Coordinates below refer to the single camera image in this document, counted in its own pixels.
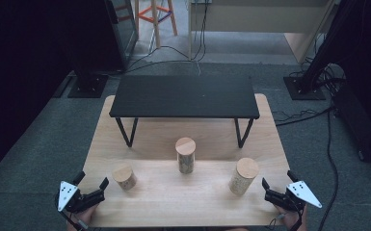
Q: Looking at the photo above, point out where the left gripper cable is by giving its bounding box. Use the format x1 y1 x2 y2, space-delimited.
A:
57 210 88 231

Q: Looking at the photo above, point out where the person's right hand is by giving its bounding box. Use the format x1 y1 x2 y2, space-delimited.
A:
275 205 308 231

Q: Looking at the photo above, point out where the black shelf with metal legs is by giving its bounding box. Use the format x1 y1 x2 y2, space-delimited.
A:
108 75 261 149

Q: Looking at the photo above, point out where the thin black floor cable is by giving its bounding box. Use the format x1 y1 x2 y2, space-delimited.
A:
272 106 335 127

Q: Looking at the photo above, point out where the person's left hand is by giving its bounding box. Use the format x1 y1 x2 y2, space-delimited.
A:
66 204 99 231

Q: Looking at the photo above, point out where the black box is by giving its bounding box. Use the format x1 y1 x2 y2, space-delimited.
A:
331 86 371 164

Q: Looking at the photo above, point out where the tall bark wooden cylinder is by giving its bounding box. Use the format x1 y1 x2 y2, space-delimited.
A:
174 137 197 175

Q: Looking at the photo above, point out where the black framed glass panel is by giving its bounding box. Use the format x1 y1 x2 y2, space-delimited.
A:
104 0 140 72

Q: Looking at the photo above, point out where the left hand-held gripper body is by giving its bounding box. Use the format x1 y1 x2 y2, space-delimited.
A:
56 180 106 215

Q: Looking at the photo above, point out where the light wooden cylinder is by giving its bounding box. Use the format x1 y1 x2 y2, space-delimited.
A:
227 157 260 196

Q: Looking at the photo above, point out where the black slanted stand pole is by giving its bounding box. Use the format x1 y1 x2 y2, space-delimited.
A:
301 0 358 92

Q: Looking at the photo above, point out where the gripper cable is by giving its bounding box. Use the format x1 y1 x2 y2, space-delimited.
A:
57 210 88 231
268 208 304 231

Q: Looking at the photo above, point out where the black square stand base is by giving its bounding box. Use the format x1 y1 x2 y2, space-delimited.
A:
66 73 110 99
282 75 328 101

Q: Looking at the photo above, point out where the wooden stool with orange braces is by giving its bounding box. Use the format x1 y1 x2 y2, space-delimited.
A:
133 0 179 49

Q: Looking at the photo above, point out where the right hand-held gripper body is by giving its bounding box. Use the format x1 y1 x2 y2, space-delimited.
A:
263 180 323 213

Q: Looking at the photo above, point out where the beige wooden desk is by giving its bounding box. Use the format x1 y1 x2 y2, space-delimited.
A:
187 0 341 64

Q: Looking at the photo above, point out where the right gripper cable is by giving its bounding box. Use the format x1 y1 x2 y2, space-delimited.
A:
268 208 304 231

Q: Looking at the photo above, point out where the long black floor cable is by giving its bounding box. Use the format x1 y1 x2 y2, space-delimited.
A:
317 109 340 231

